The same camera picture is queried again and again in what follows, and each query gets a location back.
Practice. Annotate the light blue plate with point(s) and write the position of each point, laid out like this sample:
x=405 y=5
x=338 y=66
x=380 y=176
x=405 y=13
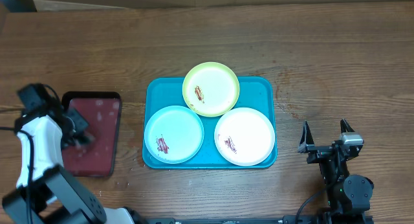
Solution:
x=174 y=134

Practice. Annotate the white plate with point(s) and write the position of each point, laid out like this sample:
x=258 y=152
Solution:
x=244 y=137

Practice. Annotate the green and yellow sponge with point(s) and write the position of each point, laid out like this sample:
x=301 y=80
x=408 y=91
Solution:
x=84 y=141

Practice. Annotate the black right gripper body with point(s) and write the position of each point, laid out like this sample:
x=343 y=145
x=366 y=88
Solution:
x=320 y=153

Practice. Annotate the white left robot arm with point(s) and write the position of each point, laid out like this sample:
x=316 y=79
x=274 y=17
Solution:
x=59 y=146

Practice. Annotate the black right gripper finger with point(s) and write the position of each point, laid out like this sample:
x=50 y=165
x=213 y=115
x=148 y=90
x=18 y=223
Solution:
x=306 y=143
x=345 y=127

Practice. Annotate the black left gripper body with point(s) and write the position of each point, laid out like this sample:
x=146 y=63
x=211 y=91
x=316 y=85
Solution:
x=74 y=118

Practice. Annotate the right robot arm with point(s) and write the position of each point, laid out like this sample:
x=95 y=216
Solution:
x=348 y=195

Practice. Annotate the yellow-green plate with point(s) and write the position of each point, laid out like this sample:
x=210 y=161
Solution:
x=210 y=89

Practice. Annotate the dark red water tray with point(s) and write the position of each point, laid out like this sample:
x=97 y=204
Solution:
x=102 y=111

